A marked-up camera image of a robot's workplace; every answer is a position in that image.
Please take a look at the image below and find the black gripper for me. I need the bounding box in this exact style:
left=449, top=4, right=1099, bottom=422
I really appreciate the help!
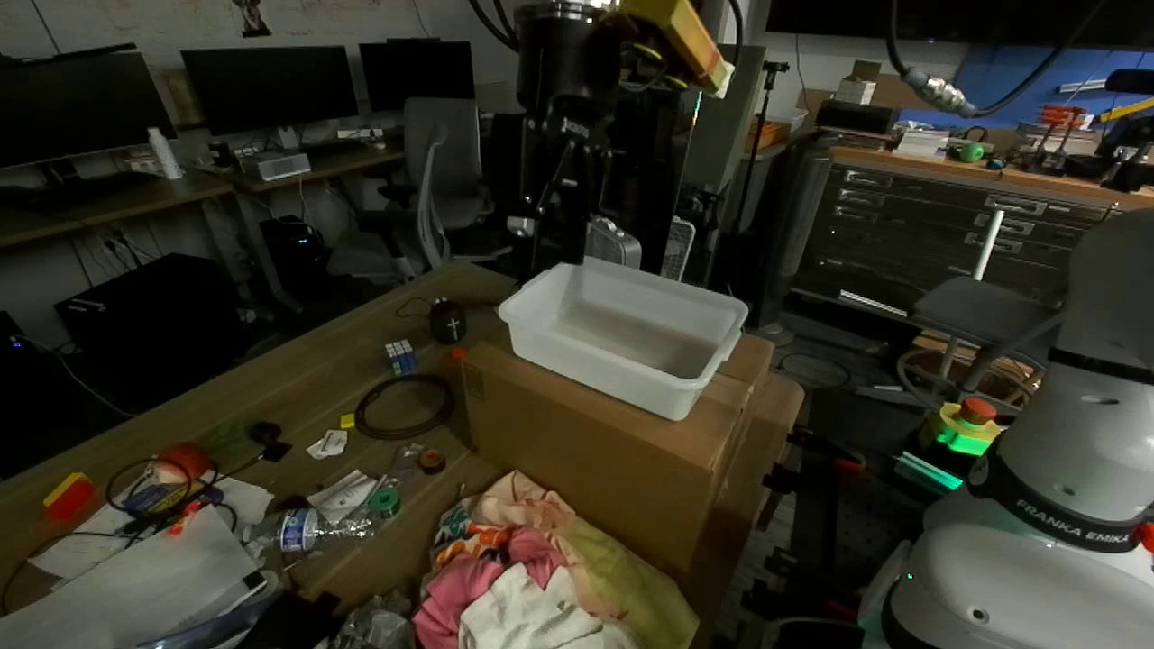
left=517, top=4, right=703, bottom=281

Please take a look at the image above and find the peach cloth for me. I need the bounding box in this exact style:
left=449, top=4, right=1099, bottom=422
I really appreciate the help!
left=465, top=468, right=593, bottom=549

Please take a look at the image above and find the pale yellow cloth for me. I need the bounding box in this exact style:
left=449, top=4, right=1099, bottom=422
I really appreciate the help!
left=546, top=510, right=703, bottom=649

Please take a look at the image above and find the pink cloth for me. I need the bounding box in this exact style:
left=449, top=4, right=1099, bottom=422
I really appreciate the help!
left=413, top=526, right=519, bottom=649

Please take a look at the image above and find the translucent white plastic storage box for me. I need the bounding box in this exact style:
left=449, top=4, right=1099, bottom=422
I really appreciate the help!
left=493, top=257, right=751, bottom=427

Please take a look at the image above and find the brown cardboard box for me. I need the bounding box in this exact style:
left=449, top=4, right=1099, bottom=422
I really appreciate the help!
left=463, top=329, right=807, bottom=581

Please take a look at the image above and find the light grey upright panel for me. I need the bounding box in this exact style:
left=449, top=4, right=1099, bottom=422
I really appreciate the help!
left=690, top=48, right=772, bottom=246

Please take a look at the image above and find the black computer mouse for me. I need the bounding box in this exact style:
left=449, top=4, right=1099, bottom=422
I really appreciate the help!
left=427, top=295, right=469, bottom=350

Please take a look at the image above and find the light grey office chair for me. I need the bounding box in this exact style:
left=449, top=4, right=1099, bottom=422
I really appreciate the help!
left=399, top=95, right=498, bottom=270

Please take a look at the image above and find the black drawer cabinet wooden top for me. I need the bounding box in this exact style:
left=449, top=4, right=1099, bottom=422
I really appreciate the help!
left=785, top=139, right=1154, bottom=329

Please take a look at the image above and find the small Rubik's cube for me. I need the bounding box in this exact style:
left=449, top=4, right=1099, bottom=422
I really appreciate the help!
left=384, top=339, right=421, bottom=379

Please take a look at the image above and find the black computer monitor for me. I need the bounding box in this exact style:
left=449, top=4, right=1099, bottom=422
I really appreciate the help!
left=0, top=43, right=174, bottom=172
left=177, top=43, right=361, bottom=137
left=356, top=36, right=481, bottom=117

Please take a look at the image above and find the dark grey office chair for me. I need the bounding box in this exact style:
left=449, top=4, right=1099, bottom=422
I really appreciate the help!
left=910, top=214, right=1154, bottom=386

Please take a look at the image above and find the yellow emergency stop button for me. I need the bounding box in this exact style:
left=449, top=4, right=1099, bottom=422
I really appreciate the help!
left=929, top=394, right=1009, bottom=463

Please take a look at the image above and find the white desk device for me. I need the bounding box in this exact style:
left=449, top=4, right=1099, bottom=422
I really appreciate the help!
left=251, top=148, right=316, bottom=186

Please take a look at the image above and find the small white tag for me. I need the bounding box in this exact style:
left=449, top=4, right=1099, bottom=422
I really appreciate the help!
left=302, top=427, right=352, bottom=464

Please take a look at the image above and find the clear flat packet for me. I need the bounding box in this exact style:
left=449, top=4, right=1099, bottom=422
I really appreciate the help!
left=302, top=464, right=384, bottom=526

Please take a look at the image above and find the small black object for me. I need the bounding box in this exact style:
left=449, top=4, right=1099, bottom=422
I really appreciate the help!
left=247, top=418, right=296, bottom=464

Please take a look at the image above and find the blue sheet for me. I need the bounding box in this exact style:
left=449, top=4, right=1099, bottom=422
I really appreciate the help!
left=961, top=43, right=1154, bottom=129

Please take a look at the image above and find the clear plastic bottle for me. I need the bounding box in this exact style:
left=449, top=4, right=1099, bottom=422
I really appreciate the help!
left=247, top=501, right=376, bottom=560

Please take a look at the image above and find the crumpled clear plastic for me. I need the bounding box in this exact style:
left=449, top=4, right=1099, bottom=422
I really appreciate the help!
left=328, top=594, right=417, bottom=649

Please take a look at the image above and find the large black bag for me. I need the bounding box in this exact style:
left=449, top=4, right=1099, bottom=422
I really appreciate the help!
left=52, top=250, right=261, bottom=403

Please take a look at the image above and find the red round lid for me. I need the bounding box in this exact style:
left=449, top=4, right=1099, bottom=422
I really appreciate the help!
left=156, top=442, right=218, bottom=483

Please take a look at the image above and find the red and yellow block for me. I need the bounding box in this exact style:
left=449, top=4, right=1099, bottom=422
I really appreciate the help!
left=40, top=468, right=100, bottom=526

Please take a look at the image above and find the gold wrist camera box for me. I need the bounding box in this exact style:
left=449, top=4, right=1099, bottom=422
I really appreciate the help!
left=617, top=0, right=736, bottom=102

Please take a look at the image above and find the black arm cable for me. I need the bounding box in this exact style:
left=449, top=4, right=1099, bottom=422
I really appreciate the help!
left=885, top=0, right=982, bottom=118

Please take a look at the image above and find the black cable ring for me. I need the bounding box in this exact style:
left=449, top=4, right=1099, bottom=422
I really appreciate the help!
left=352, top=371, right=459, bottom=442

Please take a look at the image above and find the small dark wall figure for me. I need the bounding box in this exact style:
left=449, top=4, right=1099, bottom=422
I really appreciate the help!
left=231, top=0, right=273, bottom=41

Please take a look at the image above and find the long wooden wall desk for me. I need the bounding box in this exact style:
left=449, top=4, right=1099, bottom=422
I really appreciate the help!
left=0, top=139, right=409, bottom=251

